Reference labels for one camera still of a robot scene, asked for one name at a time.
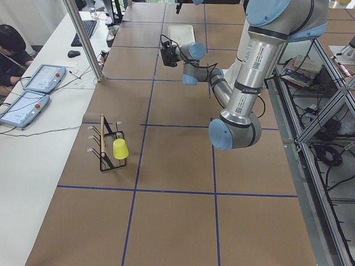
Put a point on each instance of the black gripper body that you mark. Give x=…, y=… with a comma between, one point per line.
x=177, y=8
x=171, y=54

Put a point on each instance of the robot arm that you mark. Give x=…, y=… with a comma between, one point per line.
x=270, y=25
x=213, y=1

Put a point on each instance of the cream bear tray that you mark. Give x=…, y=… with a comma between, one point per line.
x=182, y=34

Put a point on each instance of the metal cup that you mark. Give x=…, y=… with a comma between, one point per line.
x=111, y=31

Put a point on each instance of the yellow cup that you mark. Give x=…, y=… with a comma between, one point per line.
x=120, y=149

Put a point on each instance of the black computer mouse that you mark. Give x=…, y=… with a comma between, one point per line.
x=73, y=53

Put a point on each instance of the far teach pendant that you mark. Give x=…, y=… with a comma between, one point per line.
x=46, y=78

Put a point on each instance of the teach pendant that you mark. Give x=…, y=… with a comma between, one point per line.
x=46, y=78
x=25, y=109

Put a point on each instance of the stack of magazines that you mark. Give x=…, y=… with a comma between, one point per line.
x=301, y=71

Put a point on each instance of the near teach pendant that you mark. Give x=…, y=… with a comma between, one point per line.
x=25, y=109

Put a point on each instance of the person in black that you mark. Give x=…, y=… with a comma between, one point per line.
x=14, y=58

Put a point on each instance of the aluminium frame post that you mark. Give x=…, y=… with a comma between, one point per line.
x=73, y=12

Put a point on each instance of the black wire cup rack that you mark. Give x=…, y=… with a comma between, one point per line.
x=104, y=135

